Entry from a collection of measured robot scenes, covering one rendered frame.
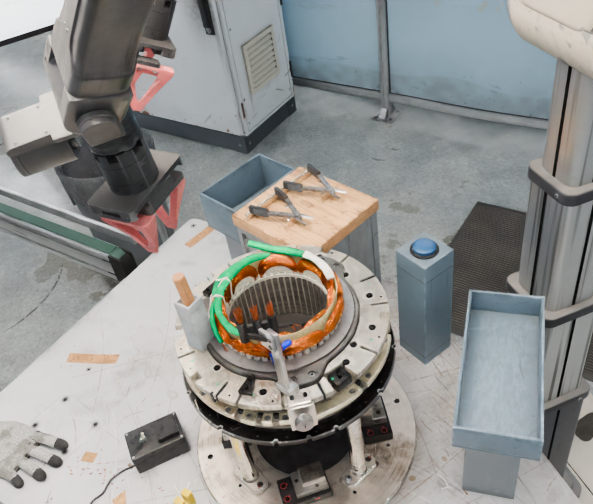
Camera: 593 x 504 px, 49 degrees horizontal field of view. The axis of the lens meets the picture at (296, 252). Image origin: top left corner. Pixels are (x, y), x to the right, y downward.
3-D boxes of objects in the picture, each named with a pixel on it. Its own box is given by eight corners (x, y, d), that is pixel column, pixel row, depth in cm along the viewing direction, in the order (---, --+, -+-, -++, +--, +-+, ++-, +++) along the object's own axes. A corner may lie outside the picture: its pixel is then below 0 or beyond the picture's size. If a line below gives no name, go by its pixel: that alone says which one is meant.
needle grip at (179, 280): (182, 308, 89) (169, 279, 85) (189, 299, 90) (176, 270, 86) (192, 311, 88) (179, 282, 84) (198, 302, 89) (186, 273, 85)
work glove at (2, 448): (-51, 445, 125) (-57, 438, 124) (-2, 400, 132) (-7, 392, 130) (29, 502, 114) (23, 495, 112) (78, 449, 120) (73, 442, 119)
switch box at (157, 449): (131, 447, 119) (121, 430, 116) (181, 425, 121) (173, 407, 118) (139, 474, 115) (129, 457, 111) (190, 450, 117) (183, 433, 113)
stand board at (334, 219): (233, 224, 123) (230, 214, 121) (301, 175, 132) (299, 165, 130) (310, 266, 111) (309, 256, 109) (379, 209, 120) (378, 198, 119)
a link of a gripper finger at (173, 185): (128, 250, 80) (98, 193, 73) (159, 210, 84) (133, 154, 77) (173, 261, 77) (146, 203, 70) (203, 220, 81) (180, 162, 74)
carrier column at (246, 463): (241, 480, 109) (214, 407, 95) (250, 468, 110) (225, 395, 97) (252, 487, 108) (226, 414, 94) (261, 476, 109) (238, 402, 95)
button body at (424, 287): (425, 365, 124) (424, 269, 108) (399, 345, 129) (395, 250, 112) (450, 345, 127) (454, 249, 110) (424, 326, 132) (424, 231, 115)
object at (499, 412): (521, 547, 97) (543, 442, 78) (448, 532, 100) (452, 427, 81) (525, 409, 114) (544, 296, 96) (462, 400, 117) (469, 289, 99)
